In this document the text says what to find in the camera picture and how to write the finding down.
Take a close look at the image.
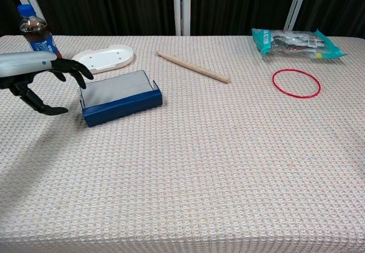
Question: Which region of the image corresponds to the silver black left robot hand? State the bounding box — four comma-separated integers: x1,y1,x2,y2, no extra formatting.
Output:
0,50,94,116

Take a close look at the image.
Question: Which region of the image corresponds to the blue printed glasses case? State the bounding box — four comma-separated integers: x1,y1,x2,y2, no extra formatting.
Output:
79,70,163,128

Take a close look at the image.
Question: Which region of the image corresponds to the cola bottle with blue cap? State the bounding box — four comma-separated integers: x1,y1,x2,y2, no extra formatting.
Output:
17,3,63,59

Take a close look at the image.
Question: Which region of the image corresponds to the white oval plastic tray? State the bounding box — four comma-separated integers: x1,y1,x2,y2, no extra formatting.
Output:
71,44,135,75

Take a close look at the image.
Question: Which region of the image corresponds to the black pleated curtain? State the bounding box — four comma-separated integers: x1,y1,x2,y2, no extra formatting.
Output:
0,0,365,39

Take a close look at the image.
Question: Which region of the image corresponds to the wooden stick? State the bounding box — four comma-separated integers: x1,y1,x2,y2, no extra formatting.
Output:
156,50,231,84

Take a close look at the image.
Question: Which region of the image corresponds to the beige woven tablecloth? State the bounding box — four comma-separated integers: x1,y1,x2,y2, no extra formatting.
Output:
0,35,365,253

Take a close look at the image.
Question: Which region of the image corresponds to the teal snack package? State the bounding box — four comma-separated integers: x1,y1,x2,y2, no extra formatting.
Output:
251,27,348,60

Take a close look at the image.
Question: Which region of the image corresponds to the red ring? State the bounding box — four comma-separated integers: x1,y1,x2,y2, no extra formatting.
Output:
271,68,322,99

